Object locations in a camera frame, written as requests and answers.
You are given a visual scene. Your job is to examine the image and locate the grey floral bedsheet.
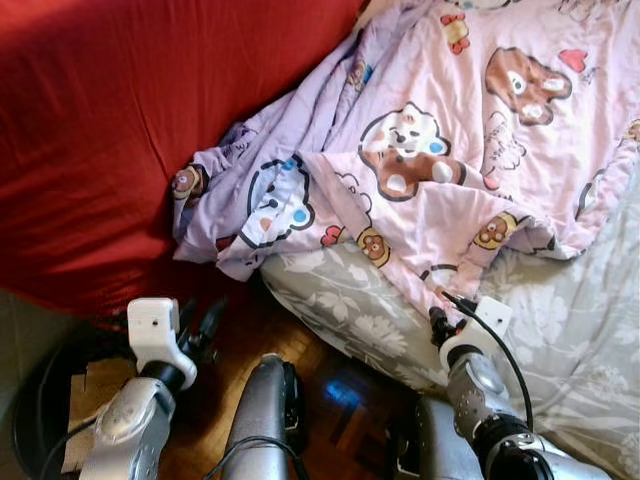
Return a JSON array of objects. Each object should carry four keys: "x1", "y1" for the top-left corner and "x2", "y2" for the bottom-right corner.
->
[{"x1": 258, "y1": 165, "x2": 640, "y2": 480}]

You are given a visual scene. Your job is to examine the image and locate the pink cartoon bear blanket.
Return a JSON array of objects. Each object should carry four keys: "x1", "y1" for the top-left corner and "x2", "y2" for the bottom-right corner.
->
[{"x1": 170, "y1": 0, "x2": 640, "y2": 311}]

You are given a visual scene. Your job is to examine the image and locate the silver robot left leg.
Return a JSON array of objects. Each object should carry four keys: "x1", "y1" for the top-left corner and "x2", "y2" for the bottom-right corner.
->
[{"x1": 205, "y1": 353, "x2": 306, "y2": 480}]

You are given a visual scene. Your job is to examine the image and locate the silver robot leg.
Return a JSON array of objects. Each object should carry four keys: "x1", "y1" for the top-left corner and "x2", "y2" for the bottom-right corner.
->
[
  {"x1": 205, "y1": 353, "x2": 306, "y2": 480},
  {"x1": 395, "y1": 395, "x2": 481, "y2": 480}
]

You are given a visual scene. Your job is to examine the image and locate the brown cardboard piece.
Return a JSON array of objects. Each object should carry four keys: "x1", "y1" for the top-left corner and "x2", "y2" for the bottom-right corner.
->
[{"x1": 62, "y1": 358, "x2": 136, "y2": 473}]

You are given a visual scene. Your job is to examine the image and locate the silver robot right leg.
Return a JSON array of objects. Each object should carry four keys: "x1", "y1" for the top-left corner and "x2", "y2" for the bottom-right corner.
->
[{"x1": 395, "y1": 395, "x2": 481, "y2": 480}]

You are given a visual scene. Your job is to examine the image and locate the black round bin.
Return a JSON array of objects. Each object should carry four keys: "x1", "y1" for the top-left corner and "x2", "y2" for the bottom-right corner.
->
[{"x1": 12, "y1": 318, "x2": 136, "y2": 480}]

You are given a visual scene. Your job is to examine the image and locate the large red covered mattress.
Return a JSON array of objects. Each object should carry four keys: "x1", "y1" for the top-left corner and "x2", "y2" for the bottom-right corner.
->
[{"x1": 0, "y1": 0, "x2": 366, "y2": 319}]

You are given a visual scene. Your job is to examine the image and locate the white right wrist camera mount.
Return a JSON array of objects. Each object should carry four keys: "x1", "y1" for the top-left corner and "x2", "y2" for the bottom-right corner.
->
[{"x1": 440, "y1": 296, "x2": 513, "y2": 371}]

